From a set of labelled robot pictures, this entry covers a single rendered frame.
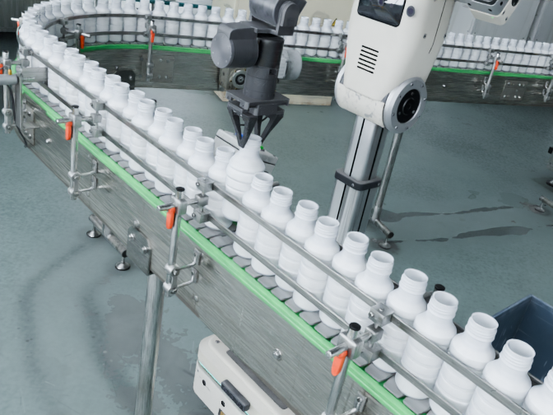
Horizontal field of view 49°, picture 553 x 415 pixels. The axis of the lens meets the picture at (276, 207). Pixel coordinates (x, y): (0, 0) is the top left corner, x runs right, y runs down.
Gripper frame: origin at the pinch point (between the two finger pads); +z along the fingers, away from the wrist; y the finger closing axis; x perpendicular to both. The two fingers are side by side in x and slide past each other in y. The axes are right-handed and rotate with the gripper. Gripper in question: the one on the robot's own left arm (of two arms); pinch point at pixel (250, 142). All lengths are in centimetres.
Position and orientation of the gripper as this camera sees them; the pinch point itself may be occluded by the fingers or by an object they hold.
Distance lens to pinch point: 113.7
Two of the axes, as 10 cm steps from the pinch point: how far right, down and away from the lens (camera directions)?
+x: -6.4, -4.5, 6.2
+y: 7.5, -1.7, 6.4
